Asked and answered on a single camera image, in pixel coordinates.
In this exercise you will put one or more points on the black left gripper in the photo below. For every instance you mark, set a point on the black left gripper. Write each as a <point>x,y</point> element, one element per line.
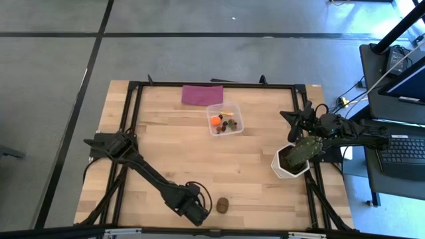
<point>196,212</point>

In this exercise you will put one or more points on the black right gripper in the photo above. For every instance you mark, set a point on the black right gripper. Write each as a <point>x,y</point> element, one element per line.
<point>312,124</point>

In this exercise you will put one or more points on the small yellow toy banana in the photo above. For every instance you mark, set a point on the small yellow toy banana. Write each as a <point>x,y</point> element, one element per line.
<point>226,113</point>

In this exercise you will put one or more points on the orange toy fruit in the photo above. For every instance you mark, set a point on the orange toy fruit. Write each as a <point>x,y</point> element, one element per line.
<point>216,120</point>

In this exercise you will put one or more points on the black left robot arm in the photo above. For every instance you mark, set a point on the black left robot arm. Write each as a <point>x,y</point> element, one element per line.
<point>146,171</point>

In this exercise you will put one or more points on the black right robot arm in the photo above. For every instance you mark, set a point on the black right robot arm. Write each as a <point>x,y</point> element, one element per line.
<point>365,137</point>

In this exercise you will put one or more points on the clear plastic tupperware container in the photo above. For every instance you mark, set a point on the clear plastic tupperware container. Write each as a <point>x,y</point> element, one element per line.
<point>237,109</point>

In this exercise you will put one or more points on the green cactus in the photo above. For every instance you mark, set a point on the green cactus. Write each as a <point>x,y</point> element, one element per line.
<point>303,151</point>

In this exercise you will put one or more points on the white hexagonal plant pot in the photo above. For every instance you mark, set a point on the white hexagonal plant pot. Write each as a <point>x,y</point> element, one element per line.
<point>276,167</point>

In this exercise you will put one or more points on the yellow plug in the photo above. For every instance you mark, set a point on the yellow plug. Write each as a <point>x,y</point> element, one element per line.
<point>344,101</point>

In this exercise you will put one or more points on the black diagonal desk beam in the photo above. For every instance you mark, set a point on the black diagonal desk beam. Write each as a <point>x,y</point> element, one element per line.
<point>355,116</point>

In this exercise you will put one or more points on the black desk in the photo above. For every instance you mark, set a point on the black desk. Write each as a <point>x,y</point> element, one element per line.
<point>378,109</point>

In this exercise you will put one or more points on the folded purple cloth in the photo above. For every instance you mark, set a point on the folded purple cloth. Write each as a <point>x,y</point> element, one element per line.
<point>202,95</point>

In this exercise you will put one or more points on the black laptop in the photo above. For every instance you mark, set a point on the black laptop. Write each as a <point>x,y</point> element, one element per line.
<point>405,156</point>

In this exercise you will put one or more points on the black power adapter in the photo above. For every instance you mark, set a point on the black power adapter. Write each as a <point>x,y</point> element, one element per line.
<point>396,61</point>

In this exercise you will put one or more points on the black computer monitor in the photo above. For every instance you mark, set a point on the black computer monitor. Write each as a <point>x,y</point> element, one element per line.
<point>411,86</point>

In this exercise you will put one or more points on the black diagonal pole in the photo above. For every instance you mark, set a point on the black diagonal pole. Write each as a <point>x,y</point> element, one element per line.
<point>398,28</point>

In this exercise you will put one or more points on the black overhead beam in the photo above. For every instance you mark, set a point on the black overhead beam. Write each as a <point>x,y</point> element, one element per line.
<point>50,232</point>

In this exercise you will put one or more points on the grey chair part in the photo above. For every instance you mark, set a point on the grey chair part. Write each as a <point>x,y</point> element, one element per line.
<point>10,152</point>

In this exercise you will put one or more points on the black metal table frame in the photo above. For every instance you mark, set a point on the black metal table frame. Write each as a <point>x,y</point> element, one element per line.
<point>252,85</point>

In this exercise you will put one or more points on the silver metal bracket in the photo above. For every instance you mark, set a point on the silver metal bracket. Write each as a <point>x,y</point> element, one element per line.
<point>123,232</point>
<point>307,235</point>

